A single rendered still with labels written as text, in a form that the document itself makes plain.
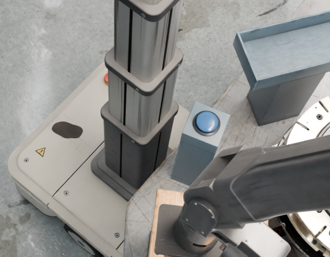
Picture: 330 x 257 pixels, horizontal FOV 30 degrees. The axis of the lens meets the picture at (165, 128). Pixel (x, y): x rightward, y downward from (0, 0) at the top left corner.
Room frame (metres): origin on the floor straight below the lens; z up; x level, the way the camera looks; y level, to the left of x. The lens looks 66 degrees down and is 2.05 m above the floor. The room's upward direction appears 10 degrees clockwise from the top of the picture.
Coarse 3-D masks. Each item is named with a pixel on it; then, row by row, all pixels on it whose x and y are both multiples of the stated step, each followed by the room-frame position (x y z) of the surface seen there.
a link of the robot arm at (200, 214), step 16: (192, 208) 0.19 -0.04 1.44; (208, 208) 0.19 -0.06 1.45; (192, 224) 0.18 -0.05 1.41; (208, 224) 0.18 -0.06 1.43; (256, 224) 0.20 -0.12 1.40; (240, 240) 0.17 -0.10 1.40; (256, 240) 0.18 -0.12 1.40; (272, 240) 0.18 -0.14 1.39; (224, 256) 0.16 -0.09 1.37; (240, 256) 0.16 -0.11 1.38; (256, 256) 0.16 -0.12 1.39; (272, 256) 0.17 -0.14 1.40
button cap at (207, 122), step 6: (204, 114) 0.49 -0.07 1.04; (210, 114) 0.49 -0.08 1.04; (198, 120) 0.47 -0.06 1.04; (204, 120) 0.48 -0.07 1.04; (210, 120) 0.48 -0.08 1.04; (216, 120) 0.48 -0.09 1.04; (198, 126) 0.46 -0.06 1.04; (204, 126) 0.46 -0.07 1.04; (210, 126) 0.47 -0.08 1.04; (216, 126) 0.47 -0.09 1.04; (204, 132) 0.46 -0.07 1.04; (210, 132) 0.46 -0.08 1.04
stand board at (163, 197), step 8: (160, 192) 0.32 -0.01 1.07; (168, 192) 0.32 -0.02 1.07; (176, 192) 0.33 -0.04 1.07; (160, 200) 0.31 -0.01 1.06; (168, 200) 0.31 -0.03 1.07; (176, 200) 0.31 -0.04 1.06; (152, 224) 0.27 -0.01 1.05; (152, 232) 0.25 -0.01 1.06; (152, 240) 0.24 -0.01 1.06; (152, 248) 0.23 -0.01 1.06; (152, 256) 0.21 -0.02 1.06; (160, 256) 0.22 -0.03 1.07
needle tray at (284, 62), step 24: (288, 24) 0.71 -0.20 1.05; (312, 24) 0.73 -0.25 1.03; (240, 48) 0.63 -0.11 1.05; (264, 48) 0.66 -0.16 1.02; (288, 48) 0.67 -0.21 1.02; (312, 48) 0.68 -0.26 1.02; (264, 72) 0.61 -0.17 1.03; (288, 72) 0.59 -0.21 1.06; (312, 72) 0.62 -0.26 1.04; (264, 96) 0.63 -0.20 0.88; (288, 96) 0.63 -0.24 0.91; (264, 120) 0.61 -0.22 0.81
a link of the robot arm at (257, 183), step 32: (224, 160) 0.24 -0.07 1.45; (256, 160) 0.22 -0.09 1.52; (288, 160) 0.21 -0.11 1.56; (320, 160) 0.20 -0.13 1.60; (192, 192) 0.20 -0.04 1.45; (224, 192) 0.20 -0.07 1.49; (256, 192) 0.19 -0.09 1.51; (288, 192) 0.19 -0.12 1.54; (320, 192) 0.18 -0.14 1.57; (224, 224) 0.18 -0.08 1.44
